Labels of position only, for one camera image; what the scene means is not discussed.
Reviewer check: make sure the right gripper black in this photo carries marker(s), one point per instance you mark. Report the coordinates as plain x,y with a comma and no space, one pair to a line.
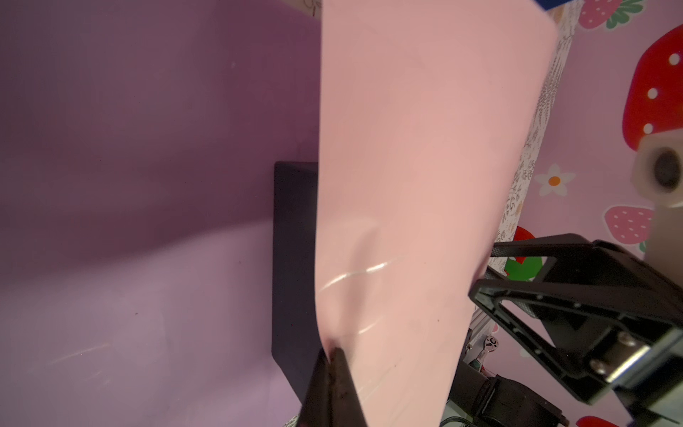
597,319

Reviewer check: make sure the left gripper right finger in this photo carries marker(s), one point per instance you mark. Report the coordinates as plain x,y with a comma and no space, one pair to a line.
345,406

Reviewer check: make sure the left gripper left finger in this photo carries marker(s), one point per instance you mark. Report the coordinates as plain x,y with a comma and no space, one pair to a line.
316,408

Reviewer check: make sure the dark grey gift box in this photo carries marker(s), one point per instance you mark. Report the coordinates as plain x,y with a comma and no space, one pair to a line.
295,340

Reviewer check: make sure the purple wrapping paper sheet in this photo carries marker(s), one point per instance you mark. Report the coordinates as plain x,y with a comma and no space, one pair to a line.
138,146

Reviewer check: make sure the blue tape dispenser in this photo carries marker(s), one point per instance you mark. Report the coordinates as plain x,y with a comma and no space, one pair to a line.
548,5

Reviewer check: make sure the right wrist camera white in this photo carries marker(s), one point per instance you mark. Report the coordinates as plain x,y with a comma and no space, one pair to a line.
657,171

